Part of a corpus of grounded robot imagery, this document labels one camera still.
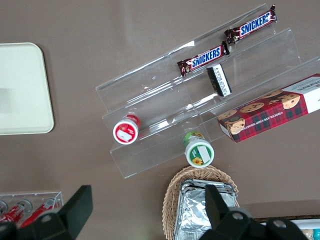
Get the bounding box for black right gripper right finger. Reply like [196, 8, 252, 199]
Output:
[199, 184, 310, 240]

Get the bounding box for clear acrylic stepped shelf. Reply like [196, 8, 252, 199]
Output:
[95, 3, 320, 179]

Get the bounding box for Snickers chocolate bar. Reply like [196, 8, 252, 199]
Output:
[223, 4, 278, 45]
[176, 40, 230, 77]

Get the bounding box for white rectangular bin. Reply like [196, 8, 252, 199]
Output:
[294, 219, 320, 240]

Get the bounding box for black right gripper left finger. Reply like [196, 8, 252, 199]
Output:
[0, 184, 94, 240]

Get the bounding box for oval tan wicker basket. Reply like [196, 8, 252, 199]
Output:
[161, 165, 240, 240]

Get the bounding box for cream plastic tray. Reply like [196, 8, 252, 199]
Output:
[0, 42, 55, 136]

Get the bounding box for stacked aluminium foil trays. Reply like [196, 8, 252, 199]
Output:
[174, 178, 238, 240]

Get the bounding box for red lid snack cup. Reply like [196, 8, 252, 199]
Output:
[112, 114, 142, 146]

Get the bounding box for clear acrylic bottle rack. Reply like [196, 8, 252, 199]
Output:
[0, 191, 64, 227]

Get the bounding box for black box with white label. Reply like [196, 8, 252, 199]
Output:
[206, 63, 233, 98]

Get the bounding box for red tartan cookie box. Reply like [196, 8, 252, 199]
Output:
[216, 73, 320, 144]

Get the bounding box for green lid snack cup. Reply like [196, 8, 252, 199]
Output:
[182, 131, 215, 168]

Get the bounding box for dark flat board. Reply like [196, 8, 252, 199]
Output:
[252, 213, 320, 222]

